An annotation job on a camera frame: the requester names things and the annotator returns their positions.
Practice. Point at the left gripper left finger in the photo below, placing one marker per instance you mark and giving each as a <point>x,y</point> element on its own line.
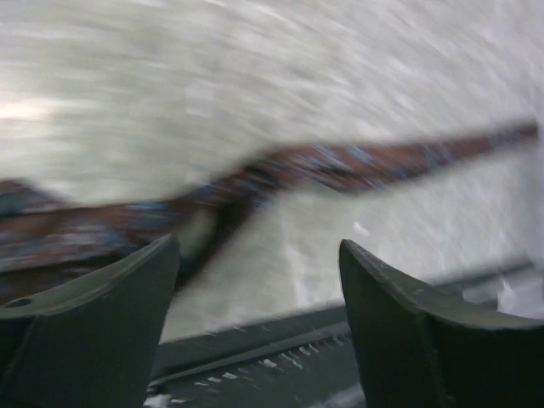
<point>91,342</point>

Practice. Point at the brown floral necktie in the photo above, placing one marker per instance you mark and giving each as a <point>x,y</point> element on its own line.
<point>39,230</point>

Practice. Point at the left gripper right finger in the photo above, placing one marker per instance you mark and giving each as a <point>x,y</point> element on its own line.
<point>474,344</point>

